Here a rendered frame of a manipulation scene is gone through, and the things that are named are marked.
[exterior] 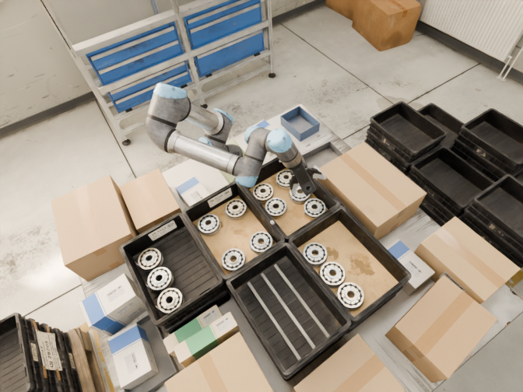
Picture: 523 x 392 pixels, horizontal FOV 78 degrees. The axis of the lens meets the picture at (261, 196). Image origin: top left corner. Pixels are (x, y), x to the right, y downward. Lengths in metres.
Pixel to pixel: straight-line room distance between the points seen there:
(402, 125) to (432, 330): 1.51
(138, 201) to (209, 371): 0.87
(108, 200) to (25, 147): 2.27
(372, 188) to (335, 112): 1.79
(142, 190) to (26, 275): 1.47
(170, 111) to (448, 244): 1.24
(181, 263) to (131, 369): 0.44
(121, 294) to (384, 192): 1.21
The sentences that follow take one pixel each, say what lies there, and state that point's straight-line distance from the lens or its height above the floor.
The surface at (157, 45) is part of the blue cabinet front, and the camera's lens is 3.01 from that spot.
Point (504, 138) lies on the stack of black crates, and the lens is 2.69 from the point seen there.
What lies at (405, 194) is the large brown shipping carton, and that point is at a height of 0.90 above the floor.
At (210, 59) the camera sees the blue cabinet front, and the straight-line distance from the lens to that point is 3.25.
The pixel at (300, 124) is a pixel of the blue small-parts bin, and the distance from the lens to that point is 2.11.
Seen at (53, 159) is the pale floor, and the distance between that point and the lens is 3.62.
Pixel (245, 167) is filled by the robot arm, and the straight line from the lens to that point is 1.17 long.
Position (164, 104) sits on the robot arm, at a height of 1.39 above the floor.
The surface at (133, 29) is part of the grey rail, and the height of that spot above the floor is 0.93.
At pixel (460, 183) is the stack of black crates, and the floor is 0.38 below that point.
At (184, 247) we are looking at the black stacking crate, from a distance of 1.54.
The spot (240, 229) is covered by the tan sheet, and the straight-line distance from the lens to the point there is 1.52.
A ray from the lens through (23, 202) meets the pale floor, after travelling 3.43.
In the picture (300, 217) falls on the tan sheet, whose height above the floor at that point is 0.83.
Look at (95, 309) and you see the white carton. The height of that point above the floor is 0.88.
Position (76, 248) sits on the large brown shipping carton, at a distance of 1.67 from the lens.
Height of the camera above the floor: 2.15
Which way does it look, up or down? 55 degrees down
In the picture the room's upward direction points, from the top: 8 degrees counter-clockwise
